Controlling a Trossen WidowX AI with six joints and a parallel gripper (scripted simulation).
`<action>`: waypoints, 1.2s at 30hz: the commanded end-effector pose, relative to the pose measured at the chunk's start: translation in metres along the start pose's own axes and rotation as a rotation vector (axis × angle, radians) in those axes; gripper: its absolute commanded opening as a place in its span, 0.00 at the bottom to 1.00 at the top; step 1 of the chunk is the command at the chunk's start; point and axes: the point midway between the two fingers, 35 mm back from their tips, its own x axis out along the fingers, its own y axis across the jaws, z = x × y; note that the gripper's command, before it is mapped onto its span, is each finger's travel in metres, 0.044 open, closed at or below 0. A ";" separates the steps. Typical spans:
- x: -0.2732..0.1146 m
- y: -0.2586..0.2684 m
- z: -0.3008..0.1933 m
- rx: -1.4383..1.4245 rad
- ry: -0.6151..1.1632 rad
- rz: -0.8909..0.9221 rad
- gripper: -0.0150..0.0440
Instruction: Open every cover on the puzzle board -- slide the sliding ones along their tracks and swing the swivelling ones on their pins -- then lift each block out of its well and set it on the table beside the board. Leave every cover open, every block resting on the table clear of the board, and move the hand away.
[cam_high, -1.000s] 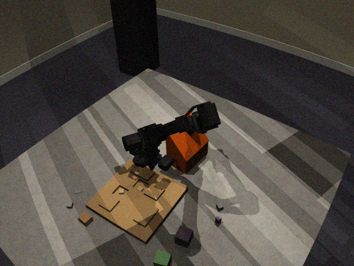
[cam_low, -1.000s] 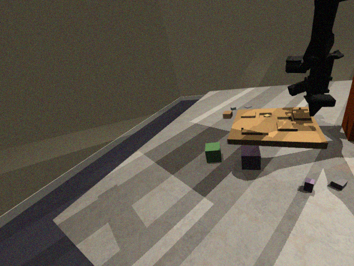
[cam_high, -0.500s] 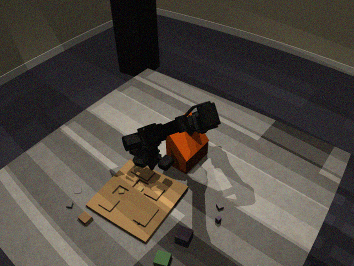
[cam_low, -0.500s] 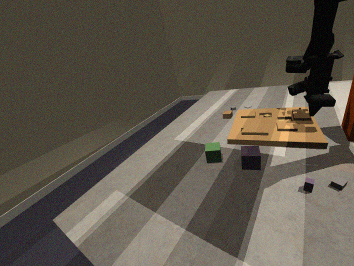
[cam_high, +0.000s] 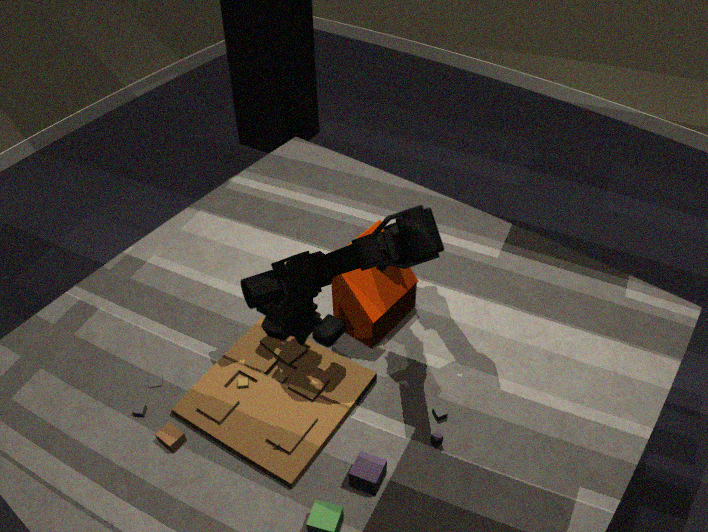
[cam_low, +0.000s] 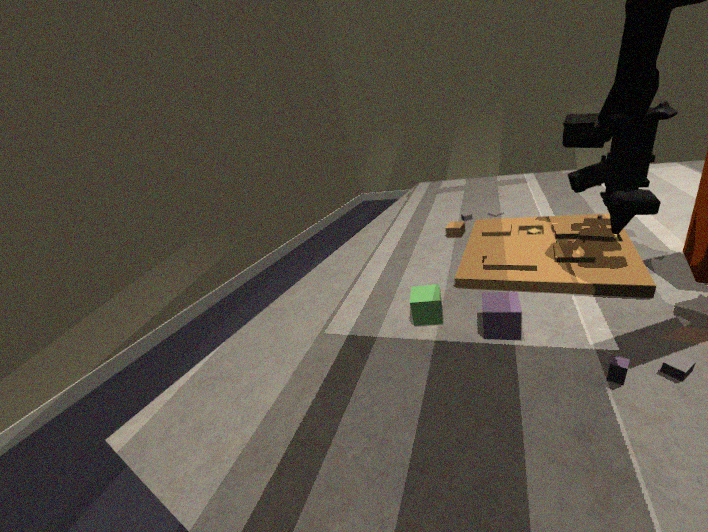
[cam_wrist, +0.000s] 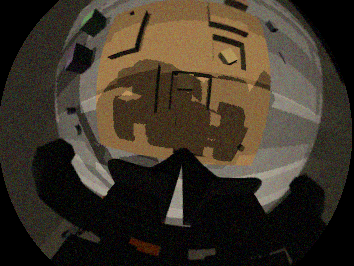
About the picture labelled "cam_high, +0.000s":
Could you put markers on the green cube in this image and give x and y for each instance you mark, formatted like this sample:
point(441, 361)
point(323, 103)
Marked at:
point(325, 517)

